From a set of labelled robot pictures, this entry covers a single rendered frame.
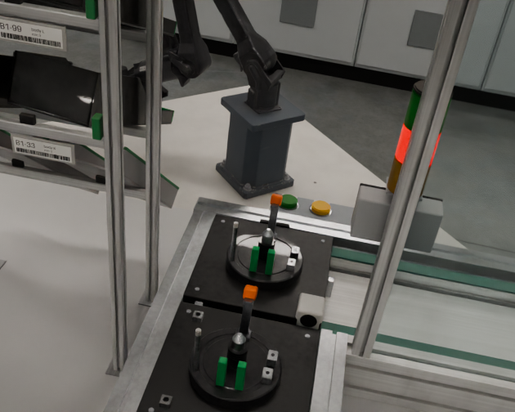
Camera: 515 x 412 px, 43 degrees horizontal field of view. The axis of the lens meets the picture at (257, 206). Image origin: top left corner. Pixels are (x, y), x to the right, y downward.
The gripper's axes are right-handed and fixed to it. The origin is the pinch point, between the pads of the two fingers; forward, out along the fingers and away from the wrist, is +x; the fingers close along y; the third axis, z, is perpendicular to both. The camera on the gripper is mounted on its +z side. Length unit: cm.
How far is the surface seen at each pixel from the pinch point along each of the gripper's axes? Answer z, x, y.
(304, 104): 47, 51, 224
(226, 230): 31, -39, -31
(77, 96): -2, -43, -65
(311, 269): 39, -56, -32
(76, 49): -14, 188, 199
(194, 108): 13.7, -0.9, 26.7
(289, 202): 31, -46, -16
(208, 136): 20.6, -10.6, 15.4
